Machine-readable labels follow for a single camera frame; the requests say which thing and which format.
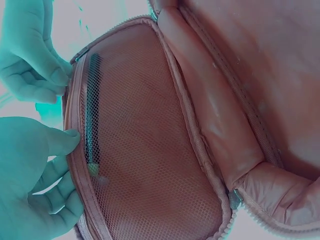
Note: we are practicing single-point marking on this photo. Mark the person's right hand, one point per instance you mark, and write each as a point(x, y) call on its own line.
point(27, 40)

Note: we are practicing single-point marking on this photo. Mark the person's left hand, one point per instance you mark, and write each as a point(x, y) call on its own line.
point(22, 155)

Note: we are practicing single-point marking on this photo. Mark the person's right thumb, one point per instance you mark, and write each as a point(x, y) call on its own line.
point(45, 60)

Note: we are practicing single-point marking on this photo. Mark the person's left thumb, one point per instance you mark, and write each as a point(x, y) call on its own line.
point(61, 142)

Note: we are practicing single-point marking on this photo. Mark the person's left fingers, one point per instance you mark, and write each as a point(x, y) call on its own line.
point(68, 212)

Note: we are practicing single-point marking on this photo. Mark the person's right fingers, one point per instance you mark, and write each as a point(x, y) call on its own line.
point(30, 90)

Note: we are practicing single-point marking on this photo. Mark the pink zippered bag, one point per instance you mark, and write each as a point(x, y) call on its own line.
point(150, 125)

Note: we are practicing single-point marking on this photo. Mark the dark stick, yellow-green end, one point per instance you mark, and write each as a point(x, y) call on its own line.
point(93, 100)

